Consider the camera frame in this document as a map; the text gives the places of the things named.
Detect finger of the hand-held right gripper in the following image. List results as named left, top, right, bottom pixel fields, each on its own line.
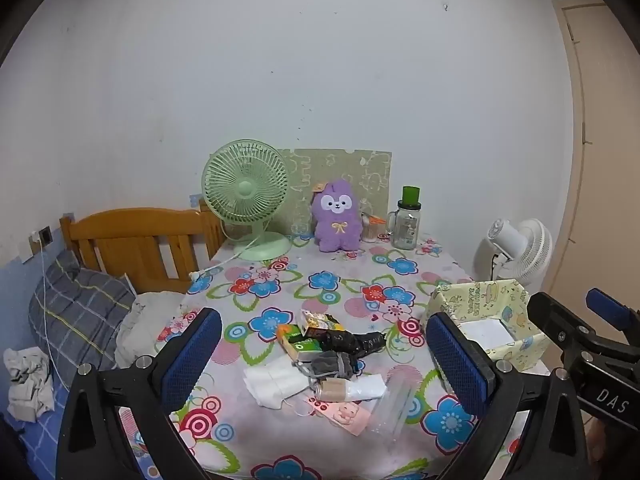
left=586, top=288, right=640, bottom=346
left=527, top=291, right=608, bottom=368

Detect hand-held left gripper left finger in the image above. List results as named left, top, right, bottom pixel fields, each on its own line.
left=56, top=307, right=223, bottom=480

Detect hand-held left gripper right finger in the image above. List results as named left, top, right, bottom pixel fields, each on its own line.
left=425, top=311, right=591, bottom=480

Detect yellow printed paper box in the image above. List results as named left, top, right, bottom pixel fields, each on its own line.
left=426, top=278, right=548, bottom=372

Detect clear plastic bag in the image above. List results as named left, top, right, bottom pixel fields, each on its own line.
left=367, top=375, right=418, bottom=448

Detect white towel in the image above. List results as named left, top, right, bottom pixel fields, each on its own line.
left=243, top=360, right=313, bottom=409

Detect black plastic bag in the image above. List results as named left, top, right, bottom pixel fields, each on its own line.
left=317, top=330, right=388, bottom=358

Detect pink tag card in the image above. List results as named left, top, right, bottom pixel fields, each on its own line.
left=307, top=395, right=373, bottom=437

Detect cartoon print snack packet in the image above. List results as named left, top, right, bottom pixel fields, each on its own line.
left=299, top=308, right=346, bottom=341

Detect grey socks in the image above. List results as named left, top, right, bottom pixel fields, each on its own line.
left=292, top=350, right=358, bottom=381

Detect beige folded blanket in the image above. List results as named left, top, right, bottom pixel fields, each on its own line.
left=115, top=290, right=188, bottom=368

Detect white standing fan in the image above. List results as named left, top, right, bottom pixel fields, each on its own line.
left=472, top=217, right=554, bottom=296

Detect grey plaid pillow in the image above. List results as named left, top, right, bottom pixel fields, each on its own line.
left=27, top=249, right=137, bottom=391

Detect wooden bed headboard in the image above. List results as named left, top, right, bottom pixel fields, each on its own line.
left=59, top=199, right=226, bottom=295

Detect floral tablecloth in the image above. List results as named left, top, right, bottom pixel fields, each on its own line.
left=117, top=230, right=551, bottom=480

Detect glass jar mug green lid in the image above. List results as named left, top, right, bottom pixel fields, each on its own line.
left=385, top=186, right=423, bottom=251

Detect small container orange lid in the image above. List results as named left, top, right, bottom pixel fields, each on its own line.
left=361, top=212, right=387, bottom=243

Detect crumpled white cloth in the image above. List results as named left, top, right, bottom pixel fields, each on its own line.
left=2, top=346, right=56, bottom=423

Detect beige door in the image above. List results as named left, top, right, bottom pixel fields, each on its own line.
left=541, top=0, right=640, bottom=311

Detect green desk fan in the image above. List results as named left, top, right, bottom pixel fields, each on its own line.
left=201, top=139, right=292, bottom=262

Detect blue checked bed sheet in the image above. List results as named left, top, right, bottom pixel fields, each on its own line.
left=0, top=375, right=161, bottom=480

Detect purple plush toy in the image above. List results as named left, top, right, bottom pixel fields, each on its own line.
left=311, top=178, right=362, bottom=253

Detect green patterned board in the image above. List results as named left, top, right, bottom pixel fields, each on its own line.
left=277, top=148, right=393, bottom=236

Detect white fan power cord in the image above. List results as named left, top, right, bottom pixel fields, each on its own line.
left=189, top=232, right=261, bottom=281

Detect white charging cable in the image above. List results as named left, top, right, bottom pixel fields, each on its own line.
left=30, top=232, right=66, bottom=391

